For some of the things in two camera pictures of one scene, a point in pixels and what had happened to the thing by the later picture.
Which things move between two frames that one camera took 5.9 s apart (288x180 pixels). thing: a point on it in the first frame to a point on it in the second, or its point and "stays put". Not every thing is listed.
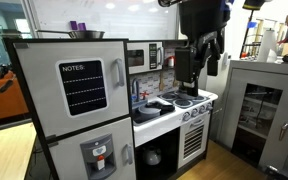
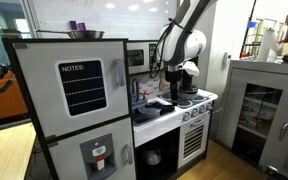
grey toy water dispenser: (99, 156) stays put
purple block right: (81, 26) stays put
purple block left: (73, 25) stays put
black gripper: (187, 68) to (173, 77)
